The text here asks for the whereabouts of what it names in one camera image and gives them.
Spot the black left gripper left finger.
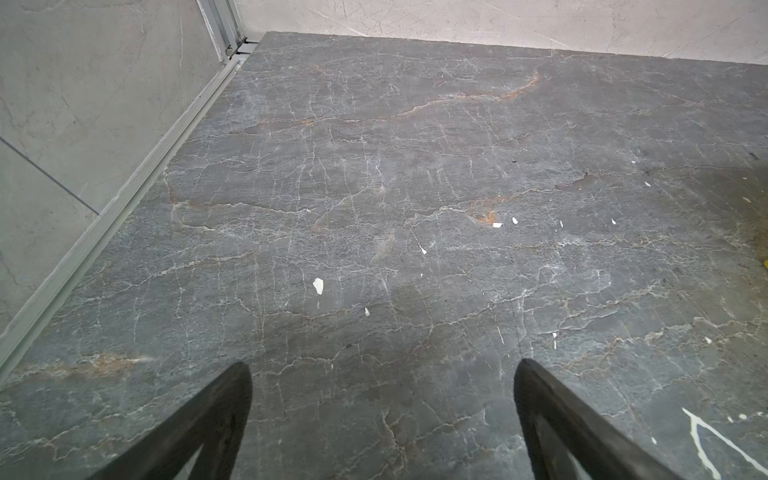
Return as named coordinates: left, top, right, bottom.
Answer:
left=91, top=361, right=253, bottom=479

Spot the aluminium frame rail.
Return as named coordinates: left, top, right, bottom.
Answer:
left=1, top=1, right=247, bottom=377

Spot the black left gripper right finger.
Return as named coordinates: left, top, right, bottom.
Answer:
left=514, top=358, right=680, bottom=479

